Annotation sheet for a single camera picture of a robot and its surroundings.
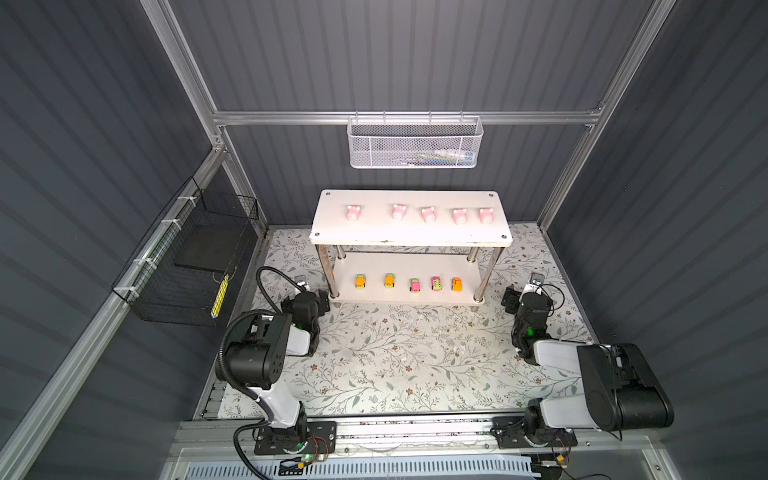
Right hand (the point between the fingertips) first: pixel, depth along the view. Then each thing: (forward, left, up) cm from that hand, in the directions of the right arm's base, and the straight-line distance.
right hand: (532, 290), depth 90 cm
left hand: (+2, +72, -4) cm, 72 cm away
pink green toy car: (+3, +29, -1) cm, 29 cm away
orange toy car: (+3, +22, -1) cm, 23 cm away
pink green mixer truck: (+3, +35, -1) cm, 35 cm away
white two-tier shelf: (+27, +39, -9) cm, 49 cm away
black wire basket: (-7, +94, +20) cm, 96 cm away
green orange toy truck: (+5, +43, -1) cm, 44 cm away
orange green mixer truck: (+4, +53, 0) cm, 53 cm away
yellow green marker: (-14, +82, +20) cm, 85 cm away
